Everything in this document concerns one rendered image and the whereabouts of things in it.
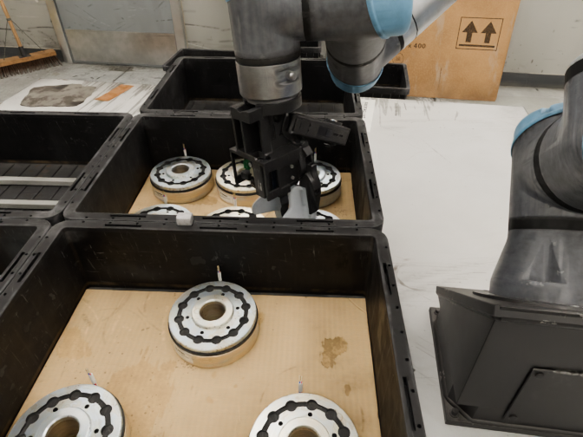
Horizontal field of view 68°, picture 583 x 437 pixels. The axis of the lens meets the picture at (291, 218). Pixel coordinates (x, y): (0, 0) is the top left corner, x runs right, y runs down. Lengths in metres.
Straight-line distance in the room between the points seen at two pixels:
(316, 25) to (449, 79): 2.91
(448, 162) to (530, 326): 0.70
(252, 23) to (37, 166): 0.58
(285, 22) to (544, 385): 0.49
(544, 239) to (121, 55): 3.74
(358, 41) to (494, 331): 0.34
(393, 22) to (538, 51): 3.29
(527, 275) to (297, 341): 0.27
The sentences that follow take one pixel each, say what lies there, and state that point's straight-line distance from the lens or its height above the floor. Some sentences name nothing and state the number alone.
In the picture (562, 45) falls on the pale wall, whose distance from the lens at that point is 3.80.
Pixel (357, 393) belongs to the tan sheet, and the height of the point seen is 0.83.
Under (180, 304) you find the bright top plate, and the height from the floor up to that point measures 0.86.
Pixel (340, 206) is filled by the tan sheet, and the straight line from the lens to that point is 0.72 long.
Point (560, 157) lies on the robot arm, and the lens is 0.51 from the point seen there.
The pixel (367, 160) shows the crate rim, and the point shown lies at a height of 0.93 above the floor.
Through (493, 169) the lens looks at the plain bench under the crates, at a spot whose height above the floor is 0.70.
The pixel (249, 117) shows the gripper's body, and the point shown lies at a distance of 0.51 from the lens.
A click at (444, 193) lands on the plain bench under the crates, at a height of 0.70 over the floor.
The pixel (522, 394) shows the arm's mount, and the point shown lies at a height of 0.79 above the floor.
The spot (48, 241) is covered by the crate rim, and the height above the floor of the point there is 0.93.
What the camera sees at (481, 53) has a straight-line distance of 3.40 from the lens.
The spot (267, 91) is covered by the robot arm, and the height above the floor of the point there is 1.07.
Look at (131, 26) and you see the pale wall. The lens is 3.92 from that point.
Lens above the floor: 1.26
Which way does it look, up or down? 39 degrees down
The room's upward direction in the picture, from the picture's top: straight up
